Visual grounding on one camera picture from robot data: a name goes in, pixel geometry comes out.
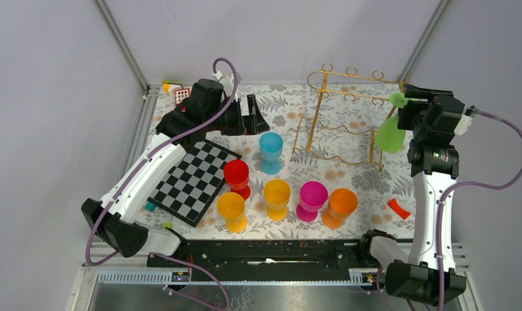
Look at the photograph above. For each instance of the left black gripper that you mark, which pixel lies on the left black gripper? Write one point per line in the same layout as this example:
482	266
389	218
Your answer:
249	124

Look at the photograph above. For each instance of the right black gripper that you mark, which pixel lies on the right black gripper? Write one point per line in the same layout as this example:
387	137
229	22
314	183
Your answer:
405	114

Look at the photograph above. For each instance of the green plastic wine glass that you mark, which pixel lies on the green plastic wine glass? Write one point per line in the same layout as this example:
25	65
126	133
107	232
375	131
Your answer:
391	135

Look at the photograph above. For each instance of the gold wire glass rack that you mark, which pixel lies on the gold wire glass rack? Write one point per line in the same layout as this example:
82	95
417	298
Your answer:
320	82

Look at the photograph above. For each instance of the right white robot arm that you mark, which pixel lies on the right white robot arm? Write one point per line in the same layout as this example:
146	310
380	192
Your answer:
426	274

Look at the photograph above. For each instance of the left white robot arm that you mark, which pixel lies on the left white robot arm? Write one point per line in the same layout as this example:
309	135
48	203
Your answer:
212	105

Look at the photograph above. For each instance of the blue plastic wine glass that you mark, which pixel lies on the blue plastic wine glass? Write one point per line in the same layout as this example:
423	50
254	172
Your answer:
271	147

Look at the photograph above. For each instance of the red plastic wine glass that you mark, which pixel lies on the red plastic wine glass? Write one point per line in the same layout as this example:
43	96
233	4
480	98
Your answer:
236	174

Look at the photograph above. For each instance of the amber plastic wine glass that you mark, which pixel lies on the amber plastic wine glass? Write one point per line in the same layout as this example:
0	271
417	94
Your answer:
277	193

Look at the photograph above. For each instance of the yellow plastic wine glass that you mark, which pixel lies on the yellow plastic wine glass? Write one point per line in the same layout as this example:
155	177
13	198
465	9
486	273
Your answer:
231	207

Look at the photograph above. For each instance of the magenta plastic wine glass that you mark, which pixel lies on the magenta plastic wine glass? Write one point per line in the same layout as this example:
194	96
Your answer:
312	197

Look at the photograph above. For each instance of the orange plastic wine glass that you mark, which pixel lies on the orange plastic wine glass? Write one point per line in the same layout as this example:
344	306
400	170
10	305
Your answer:
341	204

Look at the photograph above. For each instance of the red toy block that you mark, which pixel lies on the red toy block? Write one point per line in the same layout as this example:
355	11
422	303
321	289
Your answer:
181	94

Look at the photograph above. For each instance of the small colourful toy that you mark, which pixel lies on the small colourful toy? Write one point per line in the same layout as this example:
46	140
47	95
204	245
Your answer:
170	85

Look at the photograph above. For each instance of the black white checkerboard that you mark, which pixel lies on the black white checkerboard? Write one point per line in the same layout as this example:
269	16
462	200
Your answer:
188	189

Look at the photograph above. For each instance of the red curved piece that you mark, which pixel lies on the red curved piece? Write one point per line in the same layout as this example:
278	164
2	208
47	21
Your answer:
397	208

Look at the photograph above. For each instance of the floral table mat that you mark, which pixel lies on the floral table mat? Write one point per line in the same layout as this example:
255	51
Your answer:
325	140

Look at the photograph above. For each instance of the small teal block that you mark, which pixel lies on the small teal block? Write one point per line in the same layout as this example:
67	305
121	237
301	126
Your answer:
150	207

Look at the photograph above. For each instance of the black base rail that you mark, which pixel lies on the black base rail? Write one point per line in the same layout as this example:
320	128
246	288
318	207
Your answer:
276	260

